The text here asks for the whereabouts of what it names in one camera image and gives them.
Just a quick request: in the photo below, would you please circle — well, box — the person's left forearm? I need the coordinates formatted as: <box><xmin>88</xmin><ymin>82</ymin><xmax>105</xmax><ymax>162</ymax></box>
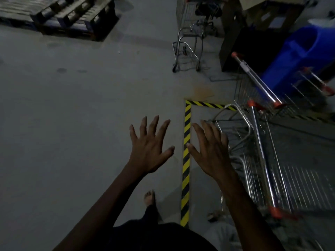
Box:
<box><xmin>53</xmin><ymin>164</ymin><xmax>147</xmax><ymax>251</ymax></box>

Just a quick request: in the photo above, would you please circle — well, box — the person's dark clothing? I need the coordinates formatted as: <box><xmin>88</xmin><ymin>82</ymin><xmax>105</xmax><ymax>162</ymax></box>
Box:
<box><xmin>110</xmin><ymin>204</ymin><xmax>218</xmax><ymax>251</ymax></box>

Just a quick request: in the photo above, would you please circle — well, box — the person's right hand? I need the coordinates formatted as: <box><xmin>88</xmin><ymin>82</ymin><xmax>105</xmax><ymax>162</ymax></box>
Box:
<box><xmin>186</xmin><ymin>120</ymin><xmax>236</xmax><ymax>181</ymax></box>

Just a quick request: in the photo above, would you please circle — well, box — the person's left hand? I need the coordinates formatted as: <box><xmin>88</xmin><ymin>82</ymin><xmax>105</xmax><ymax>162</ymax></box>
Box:
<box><xmin>128</xmin><ymin>115</ymin><xmax>175</xmax><ymax>175</ymax></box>

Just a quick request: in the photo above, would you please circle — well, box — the large black box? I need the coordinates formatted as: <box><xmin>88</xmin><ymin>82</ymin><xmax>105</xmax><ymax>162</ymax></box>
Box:
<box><xmin>219</xmin><ymin>0</ymin><xmax>305</xmax><ymax>74</ymax></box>

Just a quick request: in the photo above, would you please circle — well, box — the person's right forearm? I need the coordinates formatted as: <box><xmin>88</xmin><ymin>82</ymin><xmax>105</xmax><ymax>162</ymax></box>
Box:
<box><xmin>217</xmin><ymin>169</ymin><xmax>284</xmax><ymax>251</ymax></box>

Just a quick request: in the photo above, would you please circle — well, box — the blue plastic trash bin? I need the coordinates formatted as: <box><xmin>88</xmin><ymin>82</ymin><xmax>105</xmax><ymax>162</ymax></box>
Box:
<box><xmin>258</xmin><ymin>24</ymin><xmax>335</xmax><ymax>98</ymax></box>

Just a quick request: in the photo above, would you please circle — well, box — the person's left foot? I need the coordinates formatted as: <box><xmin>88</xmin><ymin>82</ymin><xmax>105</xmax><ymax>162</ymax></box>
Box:
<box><xmin>143</xmin><ymin>190</ymin><xmax>156</xmax><ymax>207</ymax></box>

